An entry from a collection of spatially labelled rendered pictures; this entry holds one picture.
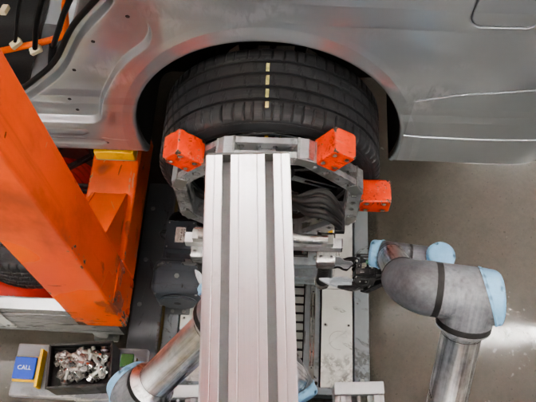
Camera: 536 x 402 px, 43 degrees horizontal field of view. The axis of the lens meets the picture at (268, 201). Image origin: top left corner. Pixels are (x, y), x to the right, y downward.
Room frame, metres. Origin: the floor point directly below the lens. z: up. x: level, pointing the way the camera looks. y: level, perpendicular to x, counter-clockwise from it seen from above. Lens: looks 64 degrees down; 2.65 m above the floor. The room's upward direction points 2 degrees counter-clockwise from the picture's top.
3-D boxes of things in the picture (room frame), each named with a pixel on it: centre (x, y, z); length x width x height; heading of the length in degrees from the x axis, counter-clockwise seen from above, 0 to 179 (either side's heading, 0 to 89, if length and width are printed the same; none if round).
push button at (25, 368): (0.52, 0.80, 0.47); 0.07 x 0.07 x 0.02; 85
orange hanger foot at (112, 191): (1.05, 0.51, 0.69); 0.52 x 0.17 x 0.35; 175
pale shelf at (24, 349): (0.50, 0.63, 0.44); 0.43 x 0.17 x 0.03; 85
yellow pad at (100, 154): (1.22, 0.50, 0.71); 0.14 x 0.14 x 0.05; 85
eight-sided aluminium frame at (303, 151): (0.92, 0.00, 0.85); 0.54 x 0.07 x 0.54; 85
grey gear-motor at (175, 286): (0.97, 0.32, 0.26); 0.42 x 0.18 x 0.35; 175
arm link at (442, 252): (0.65, -0.43, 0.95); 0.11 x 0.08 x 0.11; 80
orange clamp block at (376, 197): (0.90, -0.31, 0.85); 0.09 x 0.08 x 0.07; 85
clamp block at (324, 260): (0.70, -0.15, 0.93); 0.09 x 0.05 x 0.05; 175
